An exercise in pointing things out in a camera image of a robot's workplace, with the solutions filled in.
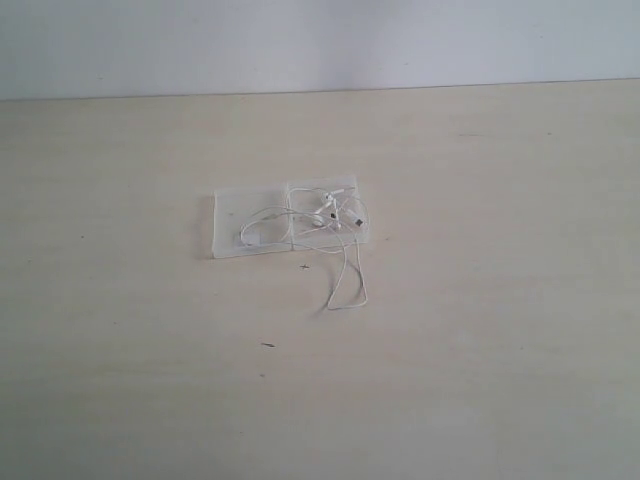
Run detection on white wired earphones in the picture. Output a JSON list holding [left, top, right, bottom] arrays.
[[238, 185, 370, 311]]

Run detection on clear plastic hinged case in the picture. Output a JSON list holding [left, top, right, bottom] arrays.
[[212, 175, 370, 258]]

